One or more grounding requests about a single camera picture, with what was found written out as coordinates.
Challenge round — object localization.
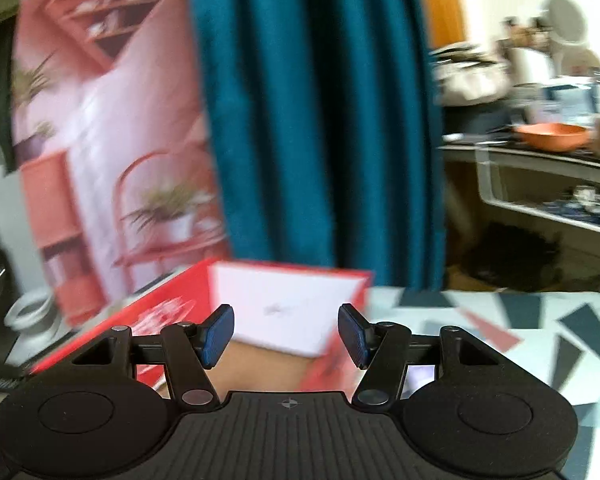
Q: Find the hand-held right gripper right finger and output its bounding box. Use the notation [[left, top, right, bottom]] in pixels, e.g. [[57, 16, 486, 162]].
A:
[[338, 303, 501, 407]]

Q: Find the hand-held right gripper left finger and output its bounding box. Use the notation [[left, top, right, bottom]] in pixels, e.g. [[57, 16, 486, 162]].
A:
[[72, 304, 236, 407]]

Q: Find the red cardboard box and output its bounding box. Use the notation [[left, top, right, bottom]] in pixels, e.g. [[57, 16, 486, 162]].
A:
[[30, 258, 376, 402]]

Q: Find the white ceramic pot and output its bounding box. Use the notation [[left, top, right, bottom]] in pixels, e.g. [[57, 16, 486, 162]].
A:
[[4, 290, 62, 352]]

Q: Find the geometric patterned tablecloth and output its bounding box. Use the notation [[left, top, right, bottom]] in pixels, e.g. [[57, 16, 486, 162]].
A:
[[369, 287, 600, 480]]

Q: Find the teal curtain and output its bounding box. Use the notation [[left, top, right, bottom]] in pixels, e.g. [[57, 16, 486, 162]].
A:
[[187, 0, 449, 292]]

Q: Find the white shelf table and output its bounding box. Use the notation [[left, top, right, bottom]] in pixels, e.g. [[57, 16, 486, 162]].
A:
[[439, 141, 600, 237]]

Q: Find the orange bowl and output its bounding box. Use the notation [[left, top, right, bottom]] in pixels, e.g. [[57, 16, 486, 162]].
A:
[[511, 122, 592, 154]]

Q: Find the pink room wall poster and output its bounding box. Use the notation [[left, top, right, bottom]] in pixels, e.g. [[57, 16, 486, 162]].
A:
[[10, 0, 231, 329]]

